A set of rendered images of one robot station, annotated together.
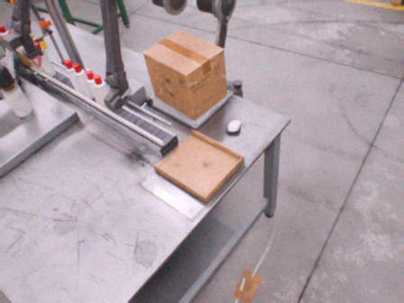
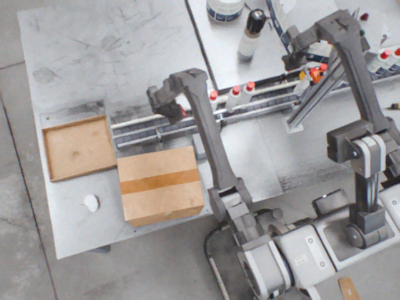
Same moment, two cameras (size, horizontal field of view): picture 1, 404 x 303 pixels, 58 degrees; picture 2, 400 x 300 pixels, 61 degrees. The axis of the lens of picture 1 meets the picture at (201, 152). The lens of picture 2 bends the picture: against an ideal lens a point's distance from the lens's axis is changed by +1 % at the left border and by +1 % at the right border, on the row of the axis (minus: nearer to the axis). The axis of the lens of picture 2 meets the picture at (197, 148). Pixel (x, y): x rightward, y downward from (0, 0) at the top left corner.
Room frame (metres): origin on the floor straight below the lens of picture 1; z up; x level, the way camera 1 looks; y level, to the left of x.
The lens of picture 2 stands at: (1.65, -0.22, 2.39)
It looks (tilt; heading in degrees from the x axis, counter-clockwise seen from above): 71 degrees down; 106
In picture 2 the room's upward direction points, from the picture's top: 11 degrees clockwise
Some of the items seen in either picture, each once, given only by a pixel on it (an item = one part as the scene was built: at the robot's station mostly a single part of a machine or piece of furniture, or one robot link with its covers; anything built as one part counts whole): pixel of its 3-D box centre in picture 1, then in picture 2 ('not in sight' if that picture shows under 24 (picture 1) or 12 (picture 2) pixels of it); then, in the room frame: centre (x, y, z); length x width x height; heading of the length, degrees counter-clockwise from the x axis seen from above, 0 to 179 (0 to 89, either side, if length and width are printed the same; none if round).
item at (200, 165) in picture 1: (197, 162); (79, 147); (1.01, 0.02, 0.85); 0.30 x 0.26 x 0.04; 43
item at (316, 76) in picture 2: (51, 49); (304, 86); (1.82, 0.70, 1.05); 0.10 x 0.04 x 0.33; 133
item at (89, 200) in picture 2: (234, 125); (90, 202); (1.19, -0.17, 0.85); 0.08 x 0.07 x 0.04; 113
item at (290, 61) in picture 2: (29, 47); (295, 57); (1.73, 0.77, 1.12); 0.10 x 0.07 x 0.07; 43
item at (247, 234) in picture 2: not in sight; (246, 231); (1.79, -0.07, 1.45); 0.09 x 0.08 x 0.12; 49
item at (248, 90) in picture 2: (75, 78); (246, 95); (1.60, 0.57, 0.98); 0.05 x 0.05 x 0.20
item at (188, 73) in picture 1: (187, 74); (161, 188); (1.46, 0.00, 0.99); 0.30 x 0.24 x 0.27; 38
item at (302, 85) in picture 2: (43, 59); (305, 82); (1.83, 0.77, 0.98); 0.05 x 0.05 x 0.20
